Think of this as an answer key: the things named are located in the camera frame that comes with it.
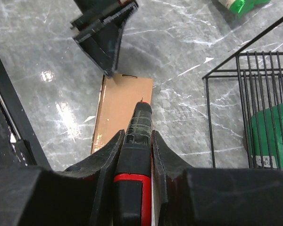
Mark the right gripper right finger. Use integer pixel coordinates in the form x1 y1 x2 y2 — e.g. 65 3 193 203
152 130 191 226

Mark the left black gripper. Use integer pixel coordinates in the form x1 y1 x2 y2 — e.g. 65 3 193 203
70 0 139 78

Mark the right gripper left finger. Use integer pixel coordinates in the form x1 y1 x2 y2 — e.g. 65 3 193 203
58 129 125 226

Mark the red black utility knife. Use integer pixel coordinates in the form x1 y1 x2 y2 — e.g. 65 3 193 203
113 101 152 226

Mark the brown cardboard express box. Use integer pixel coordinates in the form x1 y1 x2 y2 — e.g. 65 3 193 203
91 74 154 153

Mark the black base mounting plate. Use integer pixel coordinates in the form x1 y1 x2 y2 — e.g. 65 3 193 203
0 59 51 170

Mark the green white chips bag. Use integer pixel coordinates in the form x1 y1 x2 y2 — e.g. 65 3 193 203
217 0 270 18

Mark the black wire rack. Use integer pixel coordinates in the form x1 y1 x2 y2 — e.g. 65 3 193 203
201 9 283 169

